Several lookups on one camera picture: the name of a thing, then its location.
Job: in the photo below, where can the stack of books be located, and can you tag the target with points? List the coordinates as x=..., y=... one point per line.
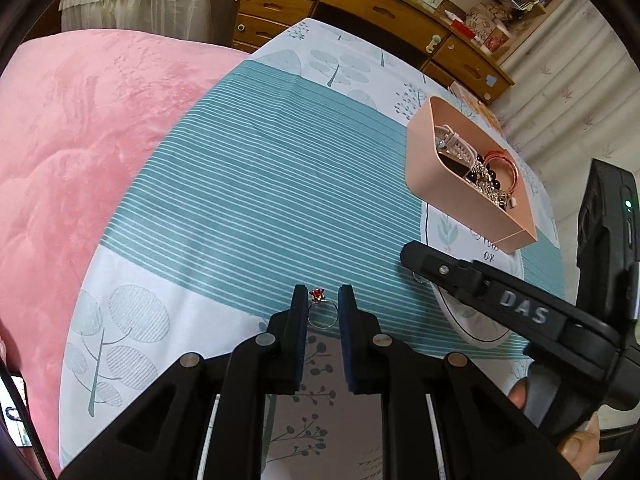
x=477, y=106

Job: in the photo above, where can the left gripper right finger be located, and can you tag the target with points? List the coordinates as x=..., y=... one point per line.
x=441, y=417

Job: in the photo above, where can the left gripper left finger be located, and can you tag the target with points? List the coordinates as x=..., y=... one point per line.
x=204, y=418

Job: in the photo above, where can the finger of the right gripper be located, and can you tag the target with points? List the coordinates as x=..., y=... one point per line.
x=461, y=279

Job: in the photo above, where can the wooden desk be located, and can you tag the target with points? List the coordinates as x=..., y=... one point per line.
x=417, y=36

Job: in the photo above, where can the floral cream curtain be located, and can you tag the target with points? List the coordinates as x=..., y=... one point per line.
x=575, y=98

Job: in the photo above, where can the tree print tablecloth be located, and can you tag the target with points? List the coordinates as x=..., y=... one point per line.
x=289, y=171

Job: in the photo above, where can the right hand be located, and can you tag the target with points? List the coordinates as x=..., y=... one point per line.
x=580, y=449

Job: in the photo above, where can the pink storage tray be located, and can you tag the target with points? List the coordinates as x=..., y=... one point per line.
x=490, y=198

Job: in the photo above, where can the pink smart band watch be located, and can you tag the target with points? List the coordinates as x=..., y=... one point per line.
x=450, y=144

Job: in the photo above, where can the pink fluffy blanket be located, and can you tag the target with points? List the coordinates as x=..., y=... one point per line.
x=81, y=112

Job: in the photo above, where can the white pillow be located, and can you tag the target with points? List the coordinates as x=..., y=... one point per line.
x=11, y=417

